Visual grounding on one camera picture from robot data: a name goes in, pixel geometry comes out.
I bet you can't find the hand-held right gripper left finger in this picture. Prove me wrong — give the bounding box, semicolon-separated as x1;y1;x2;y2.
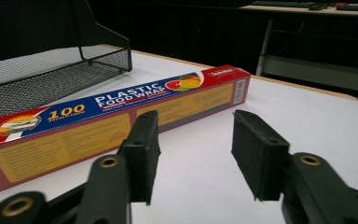
76;109;162;224

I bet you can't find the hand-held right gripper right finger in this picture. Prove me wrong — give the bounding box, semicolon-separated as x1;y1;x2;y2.
230;108;358;224

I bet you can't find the long plastic wrap box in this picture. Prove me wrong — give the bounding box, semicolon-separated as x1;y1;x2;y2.
0;63;252;193

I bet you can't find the black mesh desk organizer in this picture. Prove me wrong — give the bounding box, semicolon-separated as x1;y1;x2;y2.
0;0;133;121

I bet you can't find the wooden desk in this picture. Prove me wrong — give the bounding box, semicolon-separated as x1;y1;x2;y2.
239;4;358;17

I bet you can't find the black keyboard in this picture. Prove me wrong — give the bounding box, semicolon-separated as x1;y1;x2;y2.
251;0;313;9

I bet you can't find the black computer mouse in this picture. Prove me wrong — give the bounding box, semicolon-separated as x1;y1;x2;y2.
308;2;329;11

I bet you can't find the dark keyboard with red edge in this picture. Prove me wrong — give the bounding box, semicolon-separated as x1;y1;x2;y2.
335;2;358;13

